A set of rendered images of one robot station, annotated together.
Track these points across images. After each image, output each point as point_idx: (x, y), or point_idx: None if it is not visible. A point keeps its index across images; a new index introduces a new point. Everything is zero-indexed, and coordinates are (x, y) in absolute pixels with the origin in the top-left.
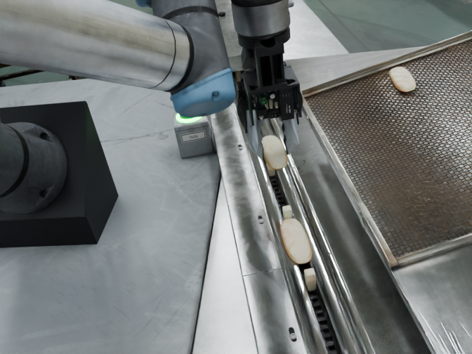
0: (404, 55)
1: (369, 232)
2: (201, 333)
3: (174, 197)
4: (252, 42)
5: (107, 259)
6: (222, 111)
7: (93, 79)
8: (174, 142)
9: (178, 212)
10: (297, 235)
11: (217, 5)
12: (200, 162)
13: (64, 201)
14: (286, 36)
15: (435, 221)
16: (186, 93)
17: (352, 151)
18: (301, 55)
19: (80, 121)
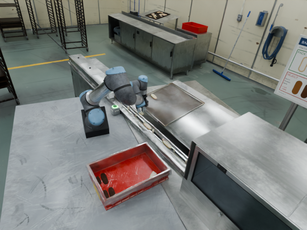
0: (152, 91)
1: (159, 122)
2: (139, 142)
3: (118, 123)
4: (142, 95)
5: (113, 135)
6: (118, 104)
7: (71, 98)
8: (109, 112)
9: (121, 125)
10: (147, 125)
11: (99, 76)
12: (118, 116)
13: (104, 126)
14: (146, 94)
15: (168, 119)
16: (140, 104)
17: (150, 110)
18: None
19: (104, 110)
